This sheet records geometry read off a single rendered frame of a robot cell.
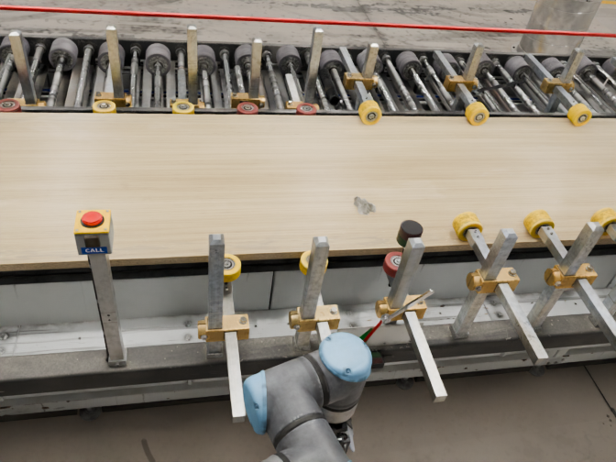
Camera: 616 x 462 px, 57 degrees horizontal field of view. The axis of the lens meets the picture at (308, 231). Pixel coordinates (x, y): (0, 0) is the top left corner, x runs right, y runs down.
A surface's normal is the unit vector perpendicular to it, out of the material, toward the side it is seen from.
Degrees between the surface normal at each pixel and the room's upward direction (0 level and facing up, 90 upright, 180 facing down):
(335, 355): 6
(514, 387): 0
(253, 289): 90
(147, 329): 0
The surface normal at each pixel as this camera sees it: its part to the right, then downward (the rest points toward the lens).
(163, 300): 0.18, 0.70
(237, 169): 0.12, -0.72
